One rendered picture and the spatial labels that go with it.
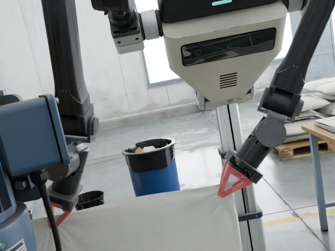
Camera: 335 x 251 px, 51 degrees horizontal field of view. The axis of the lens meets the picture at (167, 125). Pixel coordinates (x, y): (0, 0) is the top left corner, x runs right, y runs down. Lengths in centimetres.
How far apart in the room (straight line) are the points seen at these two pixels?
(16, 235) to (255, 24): 88
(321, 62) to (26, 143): 923
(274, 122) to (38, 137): 45
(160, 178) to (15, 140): 257
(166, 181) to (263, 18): 210
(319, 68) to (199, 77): 840
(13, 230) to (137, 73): 836
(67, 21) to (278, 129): 44
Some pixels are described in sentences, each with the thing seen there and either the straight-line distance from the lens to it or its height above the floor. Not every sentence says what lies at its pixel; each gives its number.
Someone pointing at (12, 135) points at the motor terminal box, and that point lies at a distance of 46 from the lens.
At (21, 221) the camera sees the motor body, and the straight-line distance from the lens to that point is 49.
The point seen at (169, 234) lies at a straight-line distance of 84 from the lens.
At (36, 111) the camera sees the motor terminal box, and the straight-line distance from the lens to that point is 45.
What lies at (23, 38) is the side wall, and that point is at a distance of 935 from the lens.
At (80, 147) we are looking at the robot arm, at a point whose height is 118.
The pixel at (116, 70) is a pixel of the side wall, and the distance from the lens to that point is 881.
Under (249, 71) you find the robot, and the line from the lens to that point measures 123.
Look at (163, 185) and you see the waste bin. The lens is 301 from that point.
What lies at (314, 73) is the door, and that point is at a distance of 948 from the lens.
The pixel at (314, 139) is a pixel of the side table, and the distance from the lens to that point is 250.
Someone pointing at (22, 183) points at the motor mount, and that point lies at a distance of 55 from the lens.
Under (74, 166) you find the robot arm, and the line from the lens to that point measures 73.
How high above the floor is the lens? 131
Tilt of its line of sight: 10 degrees down
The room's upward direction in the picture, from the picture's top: 11 degrees counter-clockwise
